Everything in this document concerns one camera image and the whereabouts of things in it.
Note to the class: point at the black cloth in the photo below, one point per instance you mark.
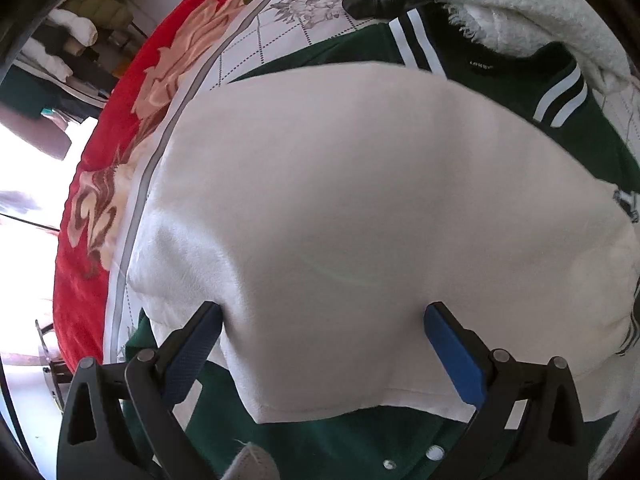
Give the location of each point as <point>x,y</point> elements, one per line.
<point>372,7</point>

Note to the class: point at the white fluffy blanket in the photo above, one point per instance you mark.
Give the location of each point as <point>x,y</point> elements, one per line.
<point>500,5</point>

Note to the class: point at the rack of hanging clothes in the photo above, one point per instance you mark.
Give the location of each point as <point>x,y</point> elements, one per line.
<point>65,45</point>

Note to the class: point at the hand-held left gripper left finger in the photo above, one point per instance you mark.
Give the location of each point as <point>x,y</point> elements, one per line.
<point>192,355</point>

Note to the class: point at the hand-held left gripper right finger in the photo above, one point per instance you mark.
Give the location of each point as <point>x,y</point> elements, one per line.
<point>457,355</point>

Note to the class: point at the green and white varsity jacket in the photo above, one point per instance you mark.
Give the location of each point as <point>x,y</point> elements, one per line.
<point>360,220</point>

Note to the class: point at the red floral printed blanket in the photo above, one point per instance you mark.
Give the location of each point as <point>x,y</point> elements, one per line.
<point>135,125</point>

